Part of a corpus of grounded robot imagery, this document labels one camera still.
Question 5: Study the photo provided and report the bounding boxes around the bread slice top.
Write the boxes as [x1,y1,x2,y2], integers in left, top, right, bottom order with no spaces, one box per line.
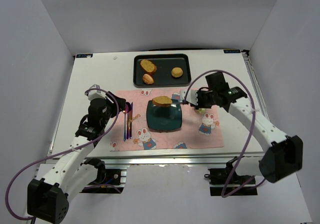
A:
[152,95,173,107]

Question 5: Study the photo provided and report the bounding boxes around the bread slice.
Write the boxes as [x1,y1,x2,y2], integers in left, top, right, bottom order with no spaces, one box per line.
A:
[152,95,173,107]
[140,59,157,75]

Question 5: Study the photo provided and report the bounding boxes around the metal food tongs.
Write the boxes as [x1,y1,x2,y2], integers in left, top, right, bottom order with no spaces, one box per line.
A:
[170,101,189,107]

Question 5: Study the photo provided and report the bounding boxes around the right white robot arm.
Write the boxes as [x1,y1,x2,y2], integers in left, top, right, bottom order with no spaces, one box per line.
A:
[197,71,303,183]

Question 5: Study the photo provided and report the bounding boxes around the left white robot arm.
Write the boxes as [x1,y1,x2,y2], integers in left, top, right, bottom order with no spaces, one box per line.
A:
[27,93,128,224]

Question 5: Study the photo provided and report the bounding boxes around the bread slice bottom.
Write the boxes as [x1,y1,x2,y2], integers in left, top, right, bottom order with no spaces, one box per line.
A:
[140,59,157,75]

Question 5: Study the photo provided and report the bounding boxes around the iridescent knife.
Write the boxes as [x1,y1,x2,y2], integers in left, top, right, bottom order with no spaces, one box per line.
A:
[129,102,133,139]

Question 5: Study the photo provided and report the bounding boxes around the pale green mug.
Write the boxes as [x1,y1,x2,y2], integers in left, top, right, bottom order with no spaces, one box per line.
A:
[194,107,206,114]

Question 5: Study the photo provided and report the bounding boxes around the small oval sesame bun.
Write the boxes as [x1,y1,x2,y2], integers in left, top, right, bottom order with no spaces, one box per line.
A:
[142,73,154,85]

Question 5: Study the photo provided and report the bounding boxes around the pink bunny placemat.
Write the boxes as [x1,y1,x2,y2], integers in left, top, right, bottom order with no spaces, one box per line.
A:
[109,88,224,152]

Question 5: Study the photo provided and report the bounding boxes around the round yellow bun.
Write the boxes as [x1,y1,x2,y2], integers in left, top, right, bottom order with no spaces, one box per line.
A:
[171,67,184,78]

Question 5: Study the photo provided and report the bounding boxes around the dark green square plate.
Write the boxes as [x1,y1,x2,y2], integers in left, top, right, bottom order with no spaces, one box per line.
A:
[146,100,183,132]

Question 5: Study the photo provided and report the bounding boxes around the black baking tray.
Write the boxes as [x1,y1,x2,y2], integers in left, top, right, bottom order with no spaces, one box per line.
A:
[133,53,192,88]

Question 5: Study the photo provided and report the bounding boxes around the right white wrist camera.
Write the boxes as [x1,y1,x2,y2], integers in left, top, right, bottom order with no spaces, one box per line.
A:
[179,89,198,106]

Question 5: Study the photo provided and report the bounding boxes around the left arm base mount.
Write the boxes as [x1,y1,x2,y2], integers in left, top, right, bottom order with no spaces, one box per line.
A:
[80,158,124,194]

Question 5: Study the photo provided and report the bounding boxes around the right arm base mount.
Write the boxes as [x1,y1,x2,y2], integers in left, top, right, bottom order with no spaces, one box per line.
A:
[204,156,258,197]

